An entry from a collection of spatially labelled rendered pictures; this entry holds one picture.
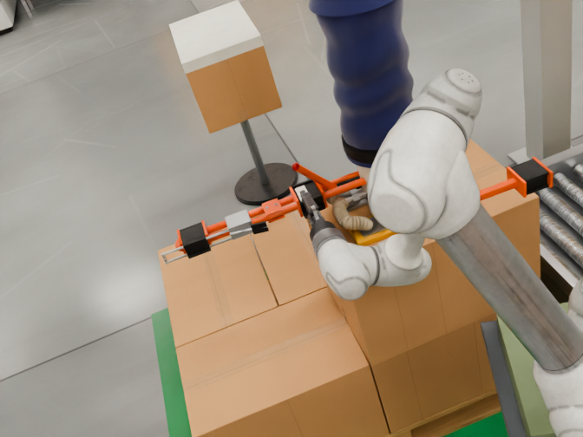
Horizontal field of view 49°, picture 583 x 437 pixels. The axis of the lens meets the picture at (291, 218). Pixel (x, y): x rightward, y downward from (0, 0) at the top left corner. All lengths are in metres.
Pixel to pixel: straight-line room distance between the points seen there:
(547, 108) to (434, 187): 2.42
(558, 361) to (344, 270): 0.53
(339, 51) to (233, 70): 1.62
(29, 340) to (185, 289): 1.33
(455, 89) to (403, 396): 1.36
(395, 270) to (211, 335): 0.94
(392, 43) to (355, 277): 0.57
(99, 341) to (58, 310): 0.42
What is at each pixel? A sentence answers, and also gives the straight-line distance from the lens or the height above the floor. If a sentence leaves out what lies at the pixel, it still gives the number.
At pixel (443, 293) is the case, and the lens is 1.98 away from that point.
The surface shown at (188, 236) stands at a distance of 1.84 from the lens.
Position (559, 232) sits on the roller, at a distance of 2.42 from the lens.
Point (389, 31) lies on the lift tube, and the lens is 1.63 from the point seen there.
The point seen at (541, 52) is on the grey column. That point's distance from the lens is 3.23.
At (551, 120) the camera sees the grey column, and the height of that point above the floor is 0.30.
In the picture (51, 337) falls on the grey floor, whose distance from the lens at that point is 3.62.
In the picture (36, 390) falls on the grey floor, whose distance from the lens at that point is 3.41.
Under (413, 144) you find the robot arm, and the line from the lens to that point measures 1.04.
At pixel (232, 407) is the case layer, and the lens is 2.12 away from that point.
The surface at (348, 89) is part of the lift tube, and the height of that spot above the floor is 1.39.
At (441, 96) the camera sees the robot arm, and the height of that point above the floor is 1.61.
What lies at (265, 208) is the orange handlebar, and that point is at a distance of 1.85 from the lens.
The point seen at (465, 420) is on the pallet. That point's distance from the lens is 2.56.
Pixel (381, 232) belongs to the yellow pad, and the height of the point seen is 0.97.
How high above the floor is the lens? 2.18
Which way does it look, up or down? 37 degrees down
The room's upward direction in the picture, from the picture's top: 19 degrees counter-clockwise
